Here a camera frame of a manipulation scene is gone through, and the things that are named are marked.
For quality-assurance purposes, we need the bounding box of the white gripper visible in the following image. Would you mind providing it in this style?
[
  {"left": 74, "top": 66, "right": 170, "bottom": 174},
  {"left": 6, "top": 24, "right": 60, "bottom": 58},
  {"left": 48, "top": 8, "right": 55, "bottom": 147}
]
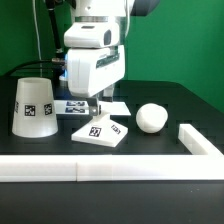
[{"left": 67, "top": 45, "right": 125, "bottom": 116}]

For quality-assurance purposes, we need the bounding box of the white lamp base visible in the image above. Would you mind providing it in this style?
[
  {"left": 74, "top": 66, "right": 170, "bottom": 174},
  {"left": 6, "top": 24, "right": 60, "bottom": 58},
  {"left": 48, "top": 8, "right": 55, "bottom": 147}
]
[{"left": 71, "top": 112, "right": 128, "bottom": 147}]

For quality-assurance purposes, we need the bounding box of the white lamp bulb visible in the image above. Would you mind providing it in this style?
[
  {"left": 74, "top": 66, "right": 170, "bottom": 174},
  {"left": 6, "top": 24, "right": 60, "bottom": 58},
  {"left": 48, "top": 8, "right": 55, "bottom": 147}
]
[{"left": 136, "top": 103, "right": 168, "bottom": 133}]

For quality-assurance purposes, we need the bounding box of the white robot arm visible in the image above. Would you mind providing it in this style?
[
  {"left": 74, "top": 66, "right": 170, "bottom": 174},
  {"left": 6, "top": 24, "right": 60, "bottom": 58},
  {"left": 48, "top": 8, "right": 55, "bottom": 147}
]
[{"left": 64, "top": 0, "right": 160, "bottom": 116}]

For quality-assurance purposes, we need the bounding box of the white lamp shade cone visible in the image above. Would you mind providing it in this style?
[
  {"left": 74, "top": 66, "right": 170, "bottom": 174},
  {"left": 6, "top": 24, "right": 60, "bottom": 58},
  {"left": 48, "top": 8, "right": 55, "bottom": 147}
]
[{"left": 12, "top": 77, "right": 58, "bottom": 138}]

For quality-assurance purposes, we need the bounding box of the white tag sheet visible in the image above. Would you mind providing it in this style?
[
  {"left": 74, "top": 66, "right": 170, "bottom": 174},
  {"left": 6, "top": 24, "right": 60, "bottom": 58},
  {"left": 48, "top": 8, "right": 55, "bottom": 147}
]
[{"left": 54, "top": 100, "right": 131, "bottom": 116}]

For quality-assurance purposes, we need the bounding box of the black cable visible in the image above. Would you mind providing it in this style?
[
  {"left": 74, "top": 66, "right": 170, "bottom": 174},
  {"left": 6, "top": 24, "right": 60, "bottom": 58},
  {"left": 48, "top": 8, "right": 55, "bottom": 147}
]
[{"left": 4, "top": 59, "right": 68, "bottom": 78}]

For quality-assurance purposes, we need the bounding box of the white thin cable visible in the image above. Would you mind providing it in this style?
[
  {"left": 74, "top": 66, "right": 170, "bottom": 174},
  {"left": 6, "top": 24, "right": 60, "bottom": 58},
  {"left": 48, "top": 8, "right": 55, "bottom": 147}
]
[{"left": 32, "top": 0, "right": 43, "bottom": 61}]

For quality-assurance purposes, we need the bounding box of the white L-shaped wall fence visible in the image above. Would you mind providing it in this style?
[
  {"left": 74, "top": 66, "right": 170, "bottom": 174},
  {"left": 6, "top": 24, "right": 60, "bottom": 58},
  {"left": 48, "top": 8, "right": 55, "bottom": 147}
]
[{"left": 0, "top": 124, "right": 224, "bottom": 182}]

